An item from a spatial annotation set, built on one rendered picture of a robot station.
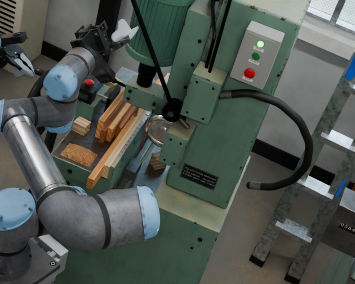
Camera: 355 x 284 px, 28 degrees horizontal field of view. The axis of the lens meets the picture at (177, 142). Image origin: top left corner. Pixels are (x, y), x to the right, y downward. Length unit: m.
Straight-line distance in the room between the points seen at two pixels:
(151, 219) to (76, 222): 0.16
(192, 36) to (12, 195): 0.69
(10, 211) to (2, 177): 1.60
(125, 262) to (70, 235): 1.05
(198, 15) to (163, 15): 0.10
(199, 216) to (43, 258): 0.55
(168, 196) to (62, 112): 0.68
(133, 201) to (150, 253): 0.94
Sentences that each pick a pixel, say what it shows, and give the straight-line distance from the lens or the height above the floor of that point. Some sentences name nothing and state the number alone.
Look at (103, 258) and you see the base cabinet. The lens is 2.54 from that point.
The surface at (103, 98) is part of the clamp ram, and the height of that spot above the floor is 0.96.
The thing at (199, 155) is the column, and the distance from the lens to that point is 2.25.
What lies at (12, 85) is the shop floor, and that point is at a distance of 4.00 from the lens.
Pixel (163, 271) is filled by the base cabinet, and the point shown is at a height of 0.53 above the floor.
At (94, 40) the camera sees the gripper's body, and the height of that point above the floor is 1.39.
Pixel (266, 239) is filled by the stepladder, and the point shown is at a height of 0.15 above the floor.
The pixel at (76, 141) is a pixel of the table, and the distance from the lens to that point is 2.28.
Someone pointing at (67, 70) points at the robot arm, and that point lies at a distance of 1.71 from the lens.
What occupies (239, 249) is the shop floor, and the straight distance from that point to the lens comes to 3.40.
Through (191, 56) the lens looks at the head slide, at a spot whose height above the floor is 1.28.
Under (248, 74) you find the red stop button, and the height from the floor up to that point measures 1.36.
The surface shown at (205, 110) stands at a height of 1.20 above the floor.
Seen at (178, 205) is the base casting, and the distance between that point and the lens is 2.31.
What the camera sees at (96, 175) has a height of 0.94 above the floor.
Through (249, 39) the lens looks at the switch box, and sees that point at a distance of 1.93.
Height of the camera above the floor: 2.37
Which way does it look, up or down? 38 degrees down
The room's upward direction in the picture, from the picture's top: 18 degrees clockwise
